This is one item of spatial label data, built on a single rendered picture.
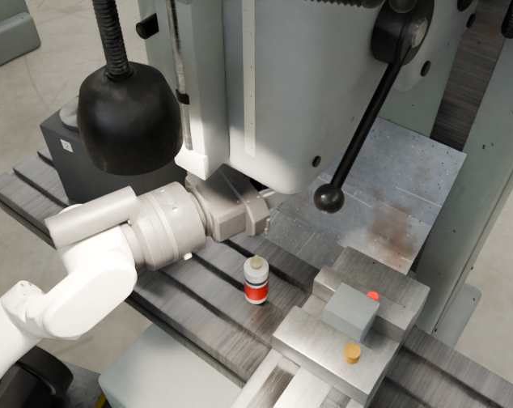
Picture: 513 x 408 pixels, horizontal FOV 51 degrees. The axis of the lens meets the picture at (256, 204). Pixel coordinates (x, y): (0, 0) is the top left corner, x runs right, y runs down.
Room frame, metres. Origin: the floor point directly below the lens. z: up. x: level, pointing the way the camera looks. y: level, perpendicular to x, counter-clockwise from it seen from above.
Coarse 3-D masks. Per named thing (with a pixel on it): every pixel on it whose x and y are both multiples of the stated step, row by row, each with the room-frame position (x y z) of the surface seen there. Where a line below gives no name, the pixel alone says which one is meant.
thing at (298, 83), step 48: (144, 0) 0.45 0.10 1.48; (240, 0) 0.38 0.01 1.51; (288, 0) 0.36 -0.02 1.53; (384, 0) 0.45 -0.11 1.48; (240, 48) 0.39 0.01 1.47; (288, 48) 0.36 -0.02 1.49; (336, 48) 0.38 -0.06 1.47; (240, 96) 0.39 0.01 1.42; (288, 96) 0.36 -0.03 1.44; (336, 96) 0.39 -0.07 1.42; (240, 144) 0.39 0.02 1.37; (288, 144) 0.36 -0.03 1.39; (336, 144) 0.40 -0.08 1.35; (288, 192) 0.36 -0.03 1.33
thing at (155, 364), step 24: (144, 336) 0.46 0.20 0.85; (168, 336) 0.46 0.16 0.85; (120, 360) 0.41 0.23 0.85; (144, 360) 0.41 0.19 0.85; (168, 360) 0.41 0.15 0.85; (192, 360) 0.41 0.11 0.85; (120, 384) 0.37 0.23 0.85; (144, 384) 0.37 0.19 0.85; (168, 384) 0.37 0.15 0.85; (192, 384) 0.37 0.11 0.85; (216, 384) 0.37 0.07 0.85
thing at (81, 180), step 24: (48, 120) 0.73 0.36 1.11; (72, 120) 0.72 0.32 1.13; (48, 144) 0.72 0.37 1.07; (72, 144) 0.68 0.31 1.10; (72, 168) 0.70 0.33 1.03; (96, 168) 0.66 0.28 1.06; (168, 168) 0.67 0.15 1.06; (72, 192) 0.71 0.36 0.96; (96, 192) 0.67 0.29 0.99; (144, 192) 0.61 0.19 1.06
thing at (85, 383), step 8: (72, 368) 0.61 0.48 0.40; (80, 368) 0.61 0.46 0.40; (80, 376) 0.58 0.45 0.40; (88, 376) 0.58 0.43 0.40; (96, 376) 0.58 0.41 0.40; (72, 384) 0.56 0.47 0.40; (80, 384) 0.56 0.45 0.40; (88, 384) 0.56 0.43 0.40; (96, 384) 0.56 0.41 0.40; (72, 392) 0.54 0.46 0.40; (80, 392) 0.54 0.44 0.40; (88, 392) 0.54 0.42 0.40; (96, 392) 0.54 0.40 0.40; (56, 400) 0.52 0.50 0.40; (64, 400) 0.52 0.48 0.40; (72, 400) 0.52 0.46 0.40; (80, 400) 0.52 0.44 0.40; (88, 400) 0.52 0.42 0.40; (96, 400) 0.52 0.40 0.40; (104, 400) 0.54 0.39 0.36
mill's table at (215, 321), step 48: (0, 192) 0.74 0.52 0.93; (48, 192) 0.74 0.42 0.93; (48, 240) 0.66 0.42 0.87; (240, 240) 0.61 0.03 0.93; (144, 288) 0.51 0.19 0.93; (192, 288) 0.51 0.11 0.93; (240, 288) 0.52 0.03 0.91; (288, 288) 0.51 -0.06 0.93; (192, 336) 0.42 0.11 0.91; (240, 336) 0.42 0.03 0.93; (240, 384) 0.36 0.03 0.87; (384, 384) 0.34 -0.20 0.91; (432, 384) 0.34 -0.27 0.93; (480, 384) 0.34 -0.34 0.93
